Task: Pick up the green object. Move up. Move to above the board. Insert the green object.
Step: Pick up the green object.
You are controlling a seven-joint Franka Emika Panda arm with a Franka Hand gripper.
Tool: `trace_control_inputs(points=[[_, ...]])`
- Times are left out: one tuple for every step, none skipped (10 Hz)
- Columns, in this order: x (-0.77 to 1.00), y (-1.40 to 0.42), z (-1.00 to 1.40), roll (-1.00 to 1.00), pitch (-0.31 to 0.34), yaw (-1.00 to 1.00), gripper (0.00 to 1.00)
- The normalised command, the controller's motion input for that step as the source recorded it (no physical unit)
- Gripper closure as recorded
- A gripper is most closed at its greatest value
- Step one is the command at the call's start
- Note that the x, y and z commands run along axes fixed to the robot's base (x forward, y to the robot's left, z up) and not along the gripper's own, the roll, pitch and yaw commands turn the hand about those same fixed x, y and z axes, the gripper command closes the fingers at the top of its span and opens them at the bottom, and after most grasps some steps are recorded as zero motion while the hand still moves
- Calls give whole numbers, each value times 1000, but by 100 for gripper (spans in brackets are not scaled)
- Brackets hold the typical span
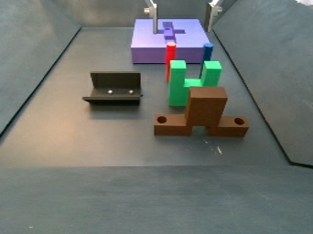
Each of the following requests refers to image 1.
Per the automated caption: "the red peg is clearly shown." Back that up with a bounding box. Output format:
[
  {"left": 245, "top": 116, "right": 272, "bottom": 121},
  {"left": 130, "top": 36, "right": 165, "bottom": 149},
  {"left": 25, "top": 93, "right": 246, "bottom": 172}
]
[{"left": 165, "top": 42, "right": 177, "bottom": 81}]

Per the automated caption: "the purple board with cross slot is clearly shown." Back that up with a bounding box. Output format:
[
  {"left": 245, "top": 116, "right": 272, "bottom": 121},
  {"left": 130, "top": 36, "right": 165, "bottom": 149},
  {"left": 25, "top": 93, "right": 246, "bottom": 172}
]
[{"left": 131, "top": 19, "right": 209, "bottom": 64}]

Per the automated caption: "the brown T-shaped block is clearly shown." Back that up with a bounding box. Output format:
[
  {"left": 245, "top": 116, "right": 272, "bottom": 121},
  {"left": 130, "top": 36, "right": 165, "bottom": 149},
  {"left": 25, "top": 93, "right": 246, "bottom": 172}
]
[{"left": 154, "top": 87, "right": 249, "bottom": 137}]

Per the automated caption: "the blue peg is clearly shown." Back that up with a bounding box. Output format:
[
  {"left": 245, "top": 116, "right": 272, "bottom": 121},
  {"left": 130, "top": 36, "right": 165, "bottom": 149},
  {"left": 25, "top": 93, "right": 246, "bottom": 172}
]
[{"left": 199, "top": 42, "right": 215, "bottom": 79}]

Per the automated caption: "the black angle bracket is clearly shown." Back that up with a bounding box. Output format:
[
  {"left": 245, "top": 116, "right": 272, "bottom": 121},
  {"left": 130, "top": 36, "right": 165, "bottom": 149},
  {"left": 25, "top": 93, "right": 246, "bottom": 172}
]
[{"left": 82, "top": 71, "right": 142, "bottom": 105}]

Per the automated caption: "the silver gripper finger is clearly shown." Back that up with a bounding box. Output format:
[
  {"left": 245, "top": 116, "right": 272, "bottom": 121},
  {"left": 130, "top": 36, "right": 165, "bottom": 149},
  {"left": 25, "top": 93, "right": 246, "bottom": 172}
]
[
  {"left": 145, "top": 0, "right": 158, "bottom": 34},
  {"left": 207, "top": 0, "right": 222, "bottom": 31}
]

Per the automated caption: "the green U-shaped block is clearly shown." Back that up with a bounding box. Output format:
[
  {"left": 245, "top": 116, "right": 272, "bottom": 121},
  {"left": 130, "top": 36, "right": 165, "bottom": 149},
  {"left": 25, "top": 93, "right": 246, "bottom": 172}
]
[{"left": 167, "top": 60, "right": 222, "bottom": 106}]

